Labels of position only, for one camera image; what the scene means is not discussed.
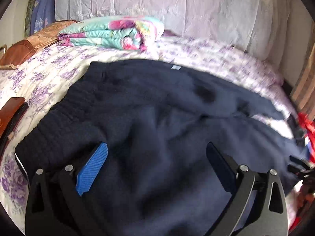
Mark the beige checkered curtain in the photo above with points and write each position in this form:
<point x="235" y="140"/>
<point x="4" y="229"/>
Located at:
<point x="303" y="92"/>

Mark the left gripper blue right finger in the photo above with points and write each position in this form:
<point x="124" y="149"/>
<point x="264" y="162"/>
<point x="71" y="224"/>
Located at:
<point x="225" y="168"/>

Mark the white lace curtain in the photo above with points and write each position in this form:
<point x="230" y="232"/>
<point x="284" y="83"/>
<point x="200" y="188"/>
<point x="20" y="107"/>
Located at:
<point x="255" y="26"/>

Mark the dark navy pants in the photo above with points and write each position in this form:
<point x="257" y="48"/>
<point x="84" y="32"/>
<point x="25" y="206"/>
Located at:
<point x="156" y="121"/>

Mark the folded colourful floral quilt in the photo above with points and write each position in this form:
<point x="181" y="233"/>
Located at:
<point x="114" y="32"/>

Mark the purple floral bed sheet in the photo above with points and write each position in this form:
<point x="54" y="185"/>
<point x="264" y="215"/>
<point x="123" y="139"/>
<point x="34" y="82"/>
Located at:
<point x="44" y="79"/>

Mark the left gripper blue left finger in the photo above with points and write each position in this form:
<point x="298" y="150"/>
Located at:
<point x="90" y="167"/>

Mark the wooden bed frame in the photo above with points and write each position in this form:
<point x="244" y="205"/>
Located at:
<point x="11" y="114"/>

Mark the blue patterned cloth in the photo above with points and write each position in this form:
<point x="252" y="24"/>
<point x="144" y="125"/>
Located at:
<point x="43" y="14"/>

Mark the red garment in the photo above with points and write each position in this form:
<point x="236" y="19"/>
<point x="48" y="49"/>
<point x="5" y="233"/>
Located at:
<point x="308" y="125"/>

